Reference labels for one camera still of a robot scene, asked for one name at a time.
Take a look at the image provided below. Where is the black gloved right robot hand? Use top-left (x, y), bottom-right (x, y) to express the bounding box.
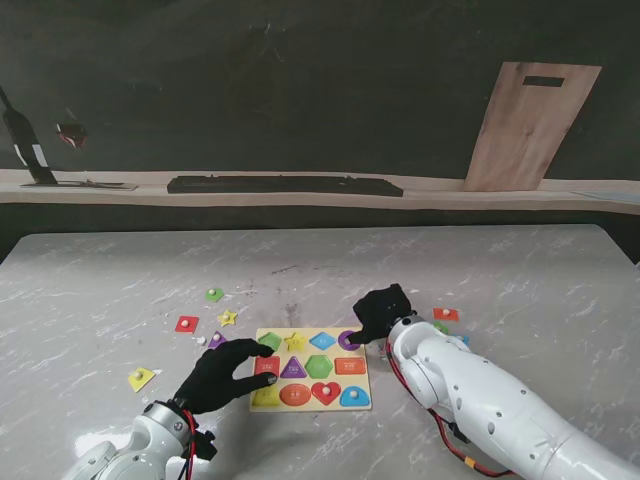
top-left (347, 283), bottom-right (417, 346)

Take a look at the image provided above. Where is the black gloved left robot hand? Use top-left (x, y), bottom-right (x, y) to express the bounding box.
top-left (173, 338), bottom-right (280, 415)

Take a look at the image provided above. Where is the yellow wooden shape puzzle board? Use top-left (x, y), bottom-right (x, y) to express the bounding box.
top-left (248, 326), bottom-right (374, 413)

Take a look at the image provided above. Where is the blue semicircle puzzle piece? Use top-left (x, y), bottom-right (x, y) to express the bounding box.
top-left (339, 384), bottom-right (372, 408)

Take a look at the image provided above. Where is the red heart puzzle piece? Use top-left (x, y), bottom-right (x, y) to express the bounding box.
top-left (310, 381), bottom-right (343, 406)

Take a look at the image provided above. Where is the yellow pentagon puzzle piece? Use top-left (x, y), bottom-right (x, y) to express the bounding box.
top-left (127, 367), bottom-right (157, 394)

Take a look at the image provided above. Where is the thin flat serving board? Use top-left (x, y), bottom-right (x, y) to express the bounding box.
top-left (19, 180), bottom-right (139, 193)

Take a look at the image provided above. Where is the wooden cutting board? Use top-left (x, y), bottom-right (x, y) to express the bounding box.
top-left (460, 61), bottom-right (603, 193)

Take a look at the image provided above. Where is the light wooden shelf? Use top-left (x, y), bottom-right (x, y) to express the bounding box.
top-left (0, 168), bottom-right (640, 217)

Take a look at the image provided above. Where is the long black tray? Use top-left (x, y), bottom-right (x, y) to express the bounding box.
top-left (166, 174), bottom-right (405, 198)

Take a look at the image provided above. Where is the red wine glass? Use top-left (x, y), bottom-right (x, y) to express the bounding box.
top-left (53, 105), bottom-right (109, 190)

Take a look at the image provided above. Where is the dark wine bottle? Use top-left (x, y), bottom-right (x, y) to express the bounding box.
top-left (0, 85), bottom-right (60, 186)

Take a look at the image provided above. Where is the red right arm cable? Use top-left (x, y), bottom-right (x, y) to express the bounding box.
top-left (385, 337), bottom-right (516, 476)

